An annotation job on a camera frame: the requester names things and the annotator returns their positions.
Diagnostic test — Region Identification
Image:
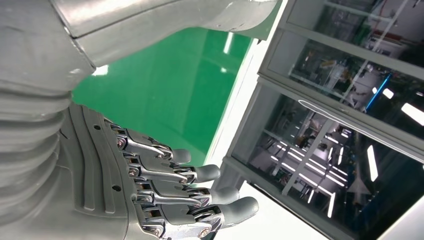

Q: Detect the green conveyor belt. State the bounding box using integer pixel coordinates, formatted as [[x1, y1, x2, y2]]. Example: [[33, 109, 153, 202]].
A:
[[71, 0, 284, 167]]

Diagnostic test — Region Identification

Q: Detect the grey framed glass partition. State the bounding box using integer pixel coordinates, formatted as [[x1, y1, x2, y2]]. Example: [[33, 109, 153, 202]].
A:
[[211, 0, 424, 240]]

